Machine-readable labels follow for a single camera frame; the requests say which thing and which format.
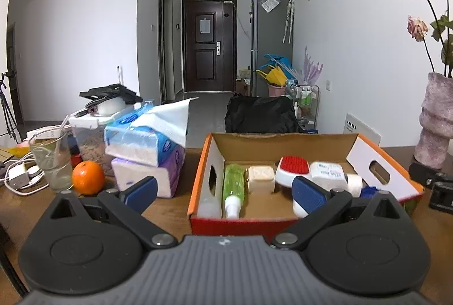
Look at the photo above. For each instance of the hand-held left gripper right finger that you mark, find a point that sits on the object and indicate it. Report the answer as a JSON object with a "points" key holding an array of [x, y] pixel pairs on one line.
{"points": [[309, 194]]}

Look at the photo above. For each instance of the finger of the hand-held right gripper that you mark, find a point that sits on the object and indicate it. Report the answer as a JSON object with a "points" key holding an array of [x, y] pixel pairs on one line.
{"points": [[424, 174]]}

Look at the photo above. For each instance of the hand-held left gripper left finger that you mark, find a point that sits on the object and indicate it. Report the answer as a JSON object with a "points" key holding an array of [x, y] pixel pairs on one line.
{"points": [[141, 192]]}

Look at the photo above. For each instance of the white pill bottle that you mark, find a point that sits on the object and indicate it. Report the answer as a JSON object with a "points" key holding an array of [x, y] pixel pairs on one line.
{"points": [[329, 172]]}

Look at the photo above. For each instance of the red and white lint brush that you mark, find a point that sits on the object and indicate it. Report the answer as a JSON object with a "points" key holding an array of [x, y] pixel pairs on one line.
{"points": [[293, 169]]}

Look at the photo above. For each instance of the small white cube container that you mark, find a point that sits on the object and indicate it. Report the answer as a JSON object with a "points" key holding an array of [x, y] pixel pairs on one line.
{"points": [[261, 179]]}

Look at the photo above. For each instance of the blue ridged cap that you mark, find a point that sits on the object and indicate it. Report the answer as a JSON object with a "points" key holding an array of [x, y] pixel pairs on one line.
{"points": [[368, 191]]}

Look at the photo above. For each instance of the red cardboard box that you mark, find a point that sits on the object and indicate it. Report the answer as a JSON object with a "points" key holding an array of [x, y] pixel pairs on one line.
{"points": [[269, 146]]}

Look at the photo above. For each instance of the white spray bottle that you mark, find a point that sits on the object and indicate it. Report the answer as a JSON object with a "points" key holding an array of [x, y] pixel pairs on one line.
{"points": [[209, 206]]}

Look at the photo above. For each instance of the green spray bottle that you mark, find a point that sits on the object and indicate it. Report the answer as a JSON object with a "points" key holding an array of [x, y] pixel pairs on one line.
{"points": [[233, 184]]}

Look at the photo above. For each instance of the purple tissue pack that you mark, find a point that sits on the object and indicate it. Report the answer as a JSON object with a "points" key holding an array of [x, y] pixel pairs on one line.
{"points": [[148, 177]]}

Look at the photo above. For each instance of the blue tissue pack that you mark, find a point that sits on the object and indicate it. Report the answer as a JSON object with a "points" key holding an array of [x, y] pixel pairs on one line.
{"points": [[141, 138]]}

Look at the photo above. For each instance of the purple ceramic vase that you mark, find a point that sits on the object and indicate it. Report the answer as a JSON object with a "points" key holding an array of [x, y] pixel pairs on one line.
{"points": [[437, 121]]}

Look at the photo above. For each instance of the orange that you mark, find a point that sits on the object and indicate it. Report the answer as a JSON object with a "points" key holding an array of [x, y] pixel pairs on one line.
{"points": [[88, 177]]}

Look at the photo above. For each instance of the small red item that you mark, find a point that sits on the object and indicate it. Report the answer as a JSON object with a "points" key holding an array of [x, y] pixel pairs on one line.
{"points": [[75, 160]]}

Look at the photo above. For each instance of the clear container with white lid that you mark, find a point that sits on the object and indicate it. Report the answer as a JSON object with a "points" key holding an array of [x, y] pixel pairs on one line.
{"points": [[88, 138]]}

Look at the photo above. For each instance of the white board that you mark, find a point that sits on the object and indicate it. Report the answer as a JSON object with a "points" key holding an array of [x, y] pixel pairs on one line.
{"points": [[361, 130]]}

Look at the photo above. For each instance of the white bowl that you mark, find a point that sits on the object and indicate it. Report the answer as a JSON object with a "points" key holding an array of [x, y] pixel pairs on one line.
{"points": [[109, 107]]}

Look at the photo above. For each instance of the black bag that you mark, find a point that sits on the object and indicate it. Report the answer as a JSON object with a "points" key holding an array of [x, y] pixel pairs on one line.
{"points": [[262, 114]]}

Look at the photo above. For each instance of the metal trolley with bottles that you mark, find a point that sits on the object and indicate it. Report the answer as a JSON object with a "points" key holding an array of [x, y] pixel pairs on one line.
{"points": [[304, 100]]}

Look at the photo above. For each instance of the clear glass with straw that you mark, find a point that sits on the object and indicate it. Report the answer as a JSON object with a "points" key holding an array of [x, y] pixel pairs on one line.
{"points": [[51, 160]]}

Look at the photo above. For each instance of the black plastic parts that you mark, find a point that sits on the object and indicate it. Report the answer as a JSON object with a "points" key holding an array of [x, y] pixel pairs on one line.
{"points": [[109, 92]]}

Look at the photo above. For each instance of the pink bucket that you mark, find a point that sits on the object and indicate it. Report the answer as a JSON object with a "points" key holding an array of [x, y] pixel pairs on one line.
{"points": [[276, 90]]}

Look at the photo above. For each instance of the white power strip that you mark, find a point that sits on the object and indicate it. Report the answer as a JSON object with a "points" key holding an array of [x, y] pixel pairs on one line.
{"points": [[46, 131]]}

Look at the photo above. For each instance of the purple plastic hangers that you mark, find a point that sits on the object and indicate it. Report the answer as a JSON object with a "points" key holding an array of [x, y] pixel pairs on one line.
{"points": [[310, 69]]}

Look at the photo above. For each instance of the blue and yellow plastic items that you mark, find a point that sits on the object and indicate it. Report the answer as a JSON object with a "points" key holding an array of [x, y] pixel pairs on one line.
{"points": [[276, 69]]}

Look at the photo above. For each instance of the yellow plastic item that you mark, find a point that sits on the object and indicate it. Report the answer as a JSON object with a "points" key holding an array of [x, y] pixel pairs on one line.
{"points": [[19, 148]]}

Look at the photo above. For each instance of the brown cardboard carton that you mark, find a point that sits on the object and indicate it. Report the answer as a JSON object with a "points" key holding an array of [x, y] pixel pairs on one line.
{"points": [[243, 82]]}

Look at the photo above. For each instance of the grey refrigerator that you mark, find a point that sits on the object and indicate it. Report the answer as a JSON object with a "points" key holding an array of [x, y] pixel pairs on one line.
{"points": [[270, 43]]}

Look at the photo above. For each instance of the dark brown door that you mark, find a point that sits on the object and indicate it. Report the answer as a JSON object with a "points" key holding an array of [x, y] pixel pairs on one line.
{"points": [[208, 46]]}

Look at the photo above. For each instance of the black tripod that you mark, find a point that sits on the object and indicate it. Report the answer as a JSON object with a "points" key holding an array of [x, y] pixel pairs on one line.
{"points": [[5, 103]]}

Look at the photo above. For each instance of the white folded umbrella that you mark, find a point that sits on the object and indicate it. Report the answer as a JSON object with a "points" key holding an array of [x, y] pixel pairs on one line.
{"points": [[288, 18]]}

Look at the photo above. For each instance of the wall socket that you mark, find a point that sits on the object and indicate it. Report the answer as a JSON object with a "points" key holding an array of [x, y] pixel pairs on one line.
{"points": [[327, 84]]}

